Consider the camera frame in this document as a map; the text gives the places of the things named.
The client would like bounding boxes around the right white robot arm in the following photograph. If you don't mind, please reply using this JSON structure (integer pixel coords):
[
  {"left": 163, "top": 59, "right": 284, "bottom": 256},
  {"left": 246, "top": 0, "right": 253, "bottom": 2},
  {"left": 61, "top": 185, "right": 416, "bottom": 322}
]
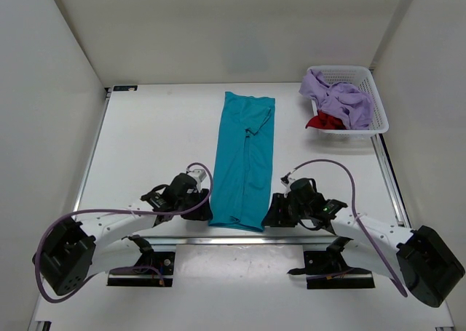
[{"left": 262, "top": 178, "right": 465, "bottom": 308}]

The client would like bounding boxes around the purple cable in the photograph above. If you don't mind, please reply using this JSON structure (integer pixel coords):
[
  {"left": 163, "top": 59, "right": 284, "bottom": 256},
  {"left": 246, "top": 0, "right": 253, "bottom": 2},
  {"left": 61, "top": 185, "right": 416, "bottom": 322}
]
[
  {"left": 33, "top": 161, "right": 214, "bottom": 305},
  {"left": 291, "top": 159, "right": 408, "bottom": 298}
]

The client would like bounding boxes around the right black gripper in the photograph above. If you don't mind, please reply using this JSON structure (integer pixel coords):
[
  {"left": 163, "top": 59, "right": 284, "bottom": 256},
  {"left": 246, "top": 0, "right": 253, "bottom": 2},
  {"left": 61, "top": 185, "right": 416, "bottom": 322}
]
[{"left": 263, "top": 194, "right": 312, "bottom": 228}]

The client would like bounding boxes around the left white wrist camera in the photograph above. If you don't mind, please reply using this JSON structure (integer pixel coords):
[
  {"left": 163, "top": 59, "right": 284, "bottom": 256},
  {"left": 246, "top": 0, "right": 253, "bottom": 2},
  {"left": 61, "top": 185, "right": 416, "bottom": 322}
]
[{"left": 186, "top": 168, "right": 207, "bottom": 184}]

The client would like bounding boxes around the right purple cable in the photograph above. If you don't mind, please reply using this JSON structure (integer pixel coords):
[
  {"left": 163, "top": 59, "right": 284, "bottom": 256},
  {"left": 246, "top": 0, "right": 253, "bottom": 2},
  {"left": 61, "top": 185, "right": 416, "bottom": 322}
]
[{"left": 291, "top": 159, "right": 408, "bottom": 298}]

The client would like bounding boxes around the lavender t shirt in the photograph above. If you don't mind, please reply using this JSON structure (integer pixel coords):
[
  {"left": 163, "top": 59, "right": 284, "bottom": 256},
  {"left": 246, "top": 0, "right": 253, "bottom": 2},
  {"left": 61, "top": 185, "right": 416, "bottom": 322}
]
[{"left": 299, "top": 70, "right": 374, "bottom": 130}]

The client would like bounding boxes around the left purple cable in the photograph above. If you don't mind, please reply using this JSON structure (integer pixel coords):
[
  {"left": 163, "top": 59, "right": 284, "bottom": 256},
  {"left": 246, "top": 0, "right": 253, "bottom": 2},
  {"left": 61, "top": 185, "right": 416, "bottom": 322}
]
[{"left": 33, "top": 161, "right": 214, "bottom": 305}]

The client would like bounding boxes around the teal t shirt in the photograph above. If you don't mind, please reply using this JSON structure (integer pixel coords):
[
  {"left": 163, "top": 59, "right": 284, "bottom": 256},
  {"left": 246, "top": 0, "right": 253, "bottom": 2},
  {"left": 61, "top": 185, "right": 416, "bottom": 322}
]
[{"left": 209, "top": 92, "right": 275, "bottom": 232}]

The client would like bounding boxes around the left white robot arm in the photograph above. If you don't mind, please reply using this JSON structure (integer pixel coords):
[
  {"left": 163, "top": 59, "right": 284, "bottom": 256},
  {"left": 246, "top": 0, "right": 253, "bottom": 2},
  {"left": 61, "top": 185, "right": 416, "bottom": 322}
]
[{"left": 32, "top": 167, "right": 212, "bottom": 303}]

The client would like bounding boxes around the white plastic laundry basket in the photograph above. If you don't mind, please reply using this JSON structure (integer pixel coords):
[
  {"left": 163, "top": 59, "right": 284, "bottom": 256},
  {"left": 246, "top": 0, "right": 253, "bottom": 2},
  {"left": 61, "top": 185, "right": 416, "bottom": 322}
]
[{"left": 307, "top": 65, "right": 389, "bottom": 138}]

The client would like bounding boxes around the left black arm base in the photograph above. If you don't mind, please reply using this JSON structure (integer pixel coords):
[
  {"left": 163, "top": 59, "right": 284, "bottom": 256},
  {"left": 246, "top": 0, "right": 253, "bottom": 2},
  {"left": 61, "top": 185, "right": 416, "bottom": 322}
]
[{"left": 107, "top": 235, "right": 175, "bottom": 288}]

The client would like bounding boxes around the small dark table label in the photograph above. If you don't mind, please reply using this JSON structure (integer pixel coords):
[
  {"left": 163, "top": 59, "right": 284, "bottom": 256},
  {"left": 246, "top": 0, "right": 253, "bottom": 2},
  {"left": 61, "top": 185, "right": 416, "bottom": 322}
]
[{"left": 112, "top": 85, "right": 138, "bottom": 92}]

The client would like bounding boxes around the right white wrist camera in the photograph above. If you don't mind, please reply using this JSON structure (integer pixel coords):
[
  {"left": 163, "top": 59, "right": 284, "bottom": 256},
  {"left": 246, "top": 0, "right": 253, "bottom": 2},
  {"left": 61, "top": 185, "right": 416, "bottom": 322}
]
[{"left": 280, "top": 175, "right": 296, "bottom": 196}]

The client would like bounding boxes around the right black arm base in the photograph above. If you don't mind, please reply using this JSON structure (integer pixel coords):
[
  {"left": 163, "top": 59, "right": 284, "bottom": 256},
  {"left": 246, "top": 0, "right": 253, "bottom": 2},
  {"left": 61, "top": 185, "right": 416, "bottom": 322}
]
[{"left": 287, "top": 239, "right": 375, "bottom": 290}]

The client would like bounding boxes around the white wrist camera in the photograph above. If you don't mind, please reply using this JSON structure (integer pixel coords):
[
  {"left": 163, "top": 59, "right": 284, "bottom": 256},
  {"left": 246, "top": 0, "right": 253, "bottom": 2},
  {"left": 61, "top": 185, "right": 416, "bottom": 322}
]
[
  {"left": 186, "top": 168, "right": 207, "bottom": 184},
  {"left": 280, "top": 175, "right": 296, "bottom": 196}
]

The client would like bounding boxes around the red t shirt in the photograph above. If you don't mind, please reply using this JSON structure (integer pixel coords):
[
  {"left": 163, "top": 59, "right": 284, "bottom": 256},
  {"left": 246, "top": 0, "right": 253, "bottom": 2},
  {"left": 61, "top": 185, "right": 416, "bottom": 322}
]
[{"left": 305, "top": 111, "right": 346, "bottom": 130}]

